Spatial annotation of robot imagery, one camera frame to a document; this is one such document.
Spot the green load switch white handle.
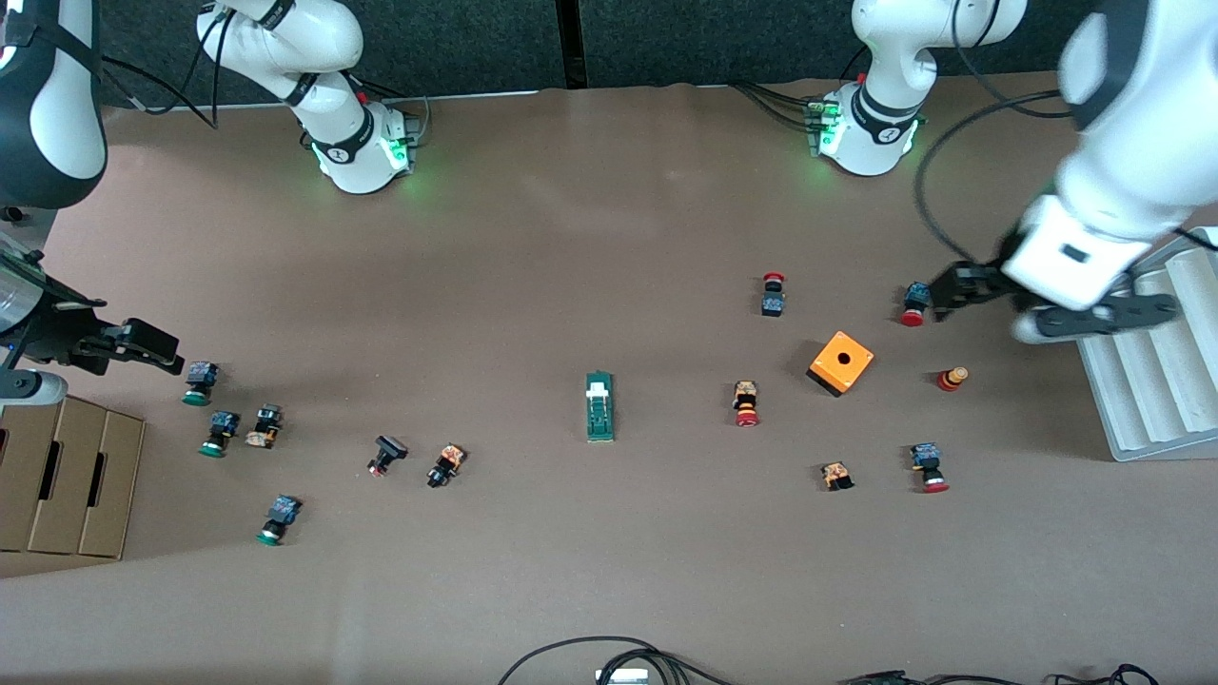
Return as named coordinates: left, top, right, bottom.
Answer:
left=584, top=371, right=617, bottom=443

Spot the green pushbutton with blue block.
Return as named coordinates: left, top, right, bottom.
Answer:
left=198, top=410, right=241, bottom=459
left=256, top=495, right=303, bottom=547
left=182, top=361, right=220, bottom=407

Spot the brown cardboard divider box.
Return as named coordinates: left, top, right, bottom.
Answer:
left=0, top=395, right=147, bottom=559

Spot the grey ridged plastic tray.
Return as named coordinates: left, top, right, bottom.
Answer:
left=1075, top=226, right=1218, bottom=463

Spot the black square button red base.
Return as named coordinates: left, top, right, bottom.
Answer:
left=366, top=435, right=409, bottom=478

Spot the black selector with orange block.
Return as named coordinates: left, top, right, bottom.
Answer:
left=426, top=443, right=467, bottom=489

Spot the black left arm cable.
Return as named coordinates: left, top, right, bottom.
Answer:
left=912, top=88, right=1088, bottom=272

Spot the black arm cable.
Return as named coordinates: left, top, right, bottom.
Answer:
left=912, top=88, right=1088, bottom=272
left=95, top=0, right=225, bottom=130

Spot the orange button enclosure box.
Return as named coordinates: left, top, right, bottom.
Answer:
left=807, top=330, right=874, bottom=398

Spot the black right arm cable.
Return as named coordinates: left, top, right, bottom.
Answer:
left=95, top=0, right=225, bottom=130

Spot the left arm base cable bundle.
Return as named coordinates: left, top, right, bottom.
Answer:
left=731, top=81, right=821, bottom=134

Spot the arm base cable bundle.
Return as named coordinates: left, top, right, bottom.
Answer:
left=731, top=81, right=821, bottom=134
left=360, top=81, right=431, bottom=144

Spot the right arm base cable bundle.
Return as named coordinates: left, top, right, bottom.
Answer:
left=360, top=81, right=431, bottom=144

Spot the black cable with plug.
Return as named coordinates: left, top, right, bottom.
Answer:
left=840, top=670, right=1048, bottom=685

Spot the black tangled cable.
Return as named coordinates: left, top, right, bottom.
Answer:
left=1047, top=663, right=1162, bottom=685

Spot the black looped table cable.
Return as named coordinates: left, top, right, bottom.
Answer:
left=498, top=636, right=736, bottom=685

